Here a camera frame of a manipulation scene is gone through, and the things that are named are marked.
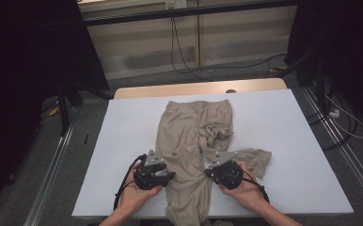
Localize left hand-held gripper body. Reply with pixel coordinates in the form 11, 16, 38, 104
134, 149, 171, 191

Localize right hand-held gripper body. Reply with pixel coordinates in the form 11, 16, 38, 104
207, 151, 245, 191

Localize beige pants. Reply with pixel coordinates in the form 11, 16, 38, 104
154, 99, 273, 226

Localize person's right hand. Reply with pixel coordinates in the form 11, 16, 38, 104
218, 160, 267, 215

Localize person's left hand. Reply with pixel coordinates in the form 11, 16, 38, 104
119, 163, 165, 216

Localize white table mat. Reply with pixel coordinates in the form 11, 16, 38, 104
71, 89, 355, 219

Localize wooden table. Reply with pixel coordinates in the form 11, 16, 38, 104
113, 77, 288, 100

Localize black metal stand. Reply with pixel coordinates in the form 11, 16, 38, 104
56, 79, 112, 137
276, 51, 328, 111

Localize light wooden cabinet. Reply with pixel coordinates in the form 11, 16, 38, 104
77, 0, 298, 81

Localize black horizontal bar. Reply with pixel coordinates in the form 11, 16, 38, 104
83, 0, 298, 27

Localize black curtain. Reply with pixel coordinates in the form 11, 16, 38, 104
284, 0, 363, 133
0, 0, 110, 218

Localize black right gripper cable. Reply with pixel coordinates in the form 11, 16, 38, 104
240, 177, 271, 204

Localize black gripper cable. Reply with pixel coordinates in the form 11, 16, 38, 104
113, 153, 148, 211
240, 177, 271, 204

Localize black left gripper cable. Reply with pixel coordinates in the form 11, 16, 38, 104
113, 153, 148, 211

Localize black hanging cable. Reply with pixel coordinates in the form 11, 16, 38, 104
173, 17, 213, 83
169, 17, 288, 75

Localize aluminium floor rail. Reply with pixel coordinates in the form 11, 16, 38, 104
300, 86, 363, 215
23, 121, 77, 226

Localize black floor cable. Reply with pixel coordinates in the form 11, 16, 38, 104
306, 90, 359, 152

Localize white floor cable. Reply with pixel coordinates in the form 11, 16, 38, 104
324, 93, 363, 140

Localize white wall socket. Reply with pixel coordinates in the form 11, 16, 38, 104
165, 0, 188, 9

